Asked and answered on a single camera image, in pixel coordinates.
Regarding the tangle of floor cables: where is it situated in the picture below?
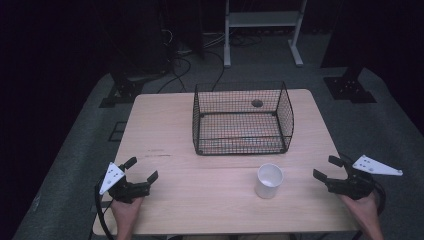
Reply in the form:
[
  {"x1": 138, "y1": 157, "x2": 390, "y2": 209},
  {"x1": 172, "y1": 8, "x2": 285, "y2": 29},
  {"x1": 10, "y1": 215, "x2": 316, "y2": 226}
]
[{"x1": 229, "y1": 32, "x2": 264, "y2": 48}]

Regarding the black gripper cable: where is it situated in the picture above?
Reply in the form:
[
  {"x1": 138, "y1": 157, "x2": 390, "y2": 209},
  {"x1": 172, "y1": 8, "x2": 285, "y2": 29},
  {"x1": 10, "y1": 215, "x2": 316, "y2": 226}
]
[
  {"x1": 93, "y1": 176, "x2": 116, "y2": 240},
  {"x1": 371, "y1": 181, "x2": 388, "y2": 216}
]

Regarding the white metal stand frame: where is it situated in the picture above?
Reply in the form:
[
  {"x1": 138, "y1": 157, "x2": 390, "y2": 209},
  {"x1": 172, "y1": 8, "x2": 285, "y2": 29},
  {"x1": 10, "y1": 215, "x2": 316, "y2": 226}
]
[{"x1": 223, "y1": 0, "x2": 308, "y2": 69}]

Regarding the black stand base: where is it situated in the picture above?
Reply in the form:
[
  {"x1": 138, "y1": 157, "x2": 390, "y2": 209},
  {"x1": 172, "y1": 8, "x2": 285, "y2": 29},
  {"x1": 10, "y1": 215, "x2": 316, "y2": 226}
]
[
  {"x1": 322, "y1": 65, "x2": 378, "y2": 105},
  {"x1": 98, "y1": 70, "x2": 145, "y2": 109}
]

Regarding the black floor cable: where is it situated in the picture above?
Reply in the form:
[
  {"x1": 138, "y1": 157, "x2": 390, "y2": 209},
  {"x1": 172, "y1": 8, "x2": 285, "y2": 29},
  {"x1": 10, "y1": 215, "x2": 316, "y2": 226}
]
[
  {"x1": 202, "y1": 49, "x2": 226, "y2": 93},
  {"x1": 155, "y1": 55, "x2": 193, "y2": 95}
]

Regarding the person's right hand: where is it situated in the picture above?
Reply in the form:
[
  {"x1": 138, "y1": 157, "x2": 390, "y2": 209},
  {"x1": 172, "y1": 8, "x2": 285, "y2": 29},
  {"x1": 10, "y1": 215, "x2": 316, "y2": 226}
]
[{"x1": 339, "y1": 192, "x2": 382, "y2": 232}]

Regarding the black wire mesh basket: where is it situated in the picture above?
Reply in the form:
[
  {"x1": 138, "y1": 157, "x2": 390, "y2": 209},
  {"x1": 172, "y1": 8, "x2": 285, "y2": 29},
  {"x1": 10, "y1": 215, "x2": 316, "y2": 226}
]
[{"x1": 191, "y1": 80, "x2": 295, "y2": 157}]

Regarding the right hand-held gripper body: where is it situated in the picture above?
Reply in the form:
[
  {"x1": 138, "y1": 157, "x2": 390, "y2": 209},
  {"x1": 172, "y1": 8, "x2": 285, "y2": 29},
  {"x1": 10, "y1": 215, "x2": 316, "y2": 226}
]
[{"x1": 326, "y1": 154, "x2": 404, "y2": 201}]

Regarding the person's left hand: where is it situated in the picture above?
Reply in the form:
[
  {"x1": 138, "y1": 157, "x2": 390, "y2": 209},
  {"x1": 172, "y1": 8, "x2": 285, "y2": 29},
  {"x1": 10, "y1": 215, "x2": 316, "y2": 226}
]
[{"x1": 110, "y1": 196, "x2": 145, "y2": 232}]

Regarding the white cup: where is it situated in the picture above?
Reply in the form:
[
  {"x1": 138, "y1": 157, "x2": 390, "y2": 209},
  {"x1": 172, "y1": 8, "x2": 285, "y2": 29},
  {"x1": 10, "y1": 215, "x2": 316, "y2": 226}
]
[{"x1": 254, "y1": 162, "x2": 285, "y2": 200}]

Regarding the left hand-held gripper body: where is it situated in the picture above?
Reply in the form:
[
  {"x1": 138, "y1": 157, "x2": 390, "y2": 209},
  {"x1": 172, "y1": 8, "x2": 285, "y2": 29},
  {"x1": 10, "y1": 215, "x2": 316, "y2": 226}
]
[{"x1": 98, "y1": 161, "x2": 151, "y2": 205}]

